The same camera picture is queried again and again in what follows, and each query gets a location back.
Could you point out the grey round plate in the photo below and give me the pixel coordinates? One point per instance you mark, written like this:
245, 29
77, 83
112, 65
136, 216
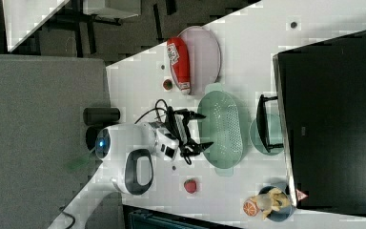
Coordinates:
205, 58

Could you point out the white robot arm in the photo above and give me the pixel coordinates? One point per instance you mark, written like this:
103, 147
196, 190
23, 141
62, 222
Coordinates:
126, 152

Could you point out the red plush ketchup bottle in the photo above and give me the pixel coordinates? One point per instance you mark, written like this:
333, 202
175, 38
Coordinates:
179, 59

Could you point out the silver black toaster oven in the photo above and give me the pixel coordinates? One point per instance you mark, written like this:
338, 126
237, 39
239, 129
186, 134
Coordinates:
321, 98

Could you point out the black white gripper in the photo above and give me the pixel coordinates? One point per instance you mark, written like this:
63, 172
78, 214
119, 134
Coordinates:
172, 134

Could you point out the orange slice toy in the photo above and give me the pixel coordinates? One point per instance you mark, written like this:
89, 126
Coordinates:
250, 208

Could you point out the small black pot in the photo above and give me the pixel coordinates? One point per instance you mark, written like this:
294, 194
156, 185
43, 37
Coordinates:
100, 115

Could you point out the small mint green cup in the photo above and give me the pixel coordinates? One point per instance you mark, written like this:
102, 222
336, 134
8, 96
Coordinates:
275, 135

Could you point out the mint green oval strainer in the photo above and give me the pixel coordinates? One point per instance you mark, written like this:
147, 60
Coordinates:
221, 127

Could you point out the small red toy tomato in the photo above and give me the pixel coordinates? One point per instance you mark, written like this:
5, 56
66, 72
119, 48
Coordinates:
167, 85

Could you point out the red toy strawberry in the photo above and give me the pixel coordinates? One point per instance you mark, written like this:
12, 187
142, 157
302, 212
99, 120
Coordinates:
190, 186

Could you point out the blue metal table frame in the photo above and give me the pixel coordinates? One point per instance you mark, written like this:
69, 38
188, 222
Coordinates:
140, 218

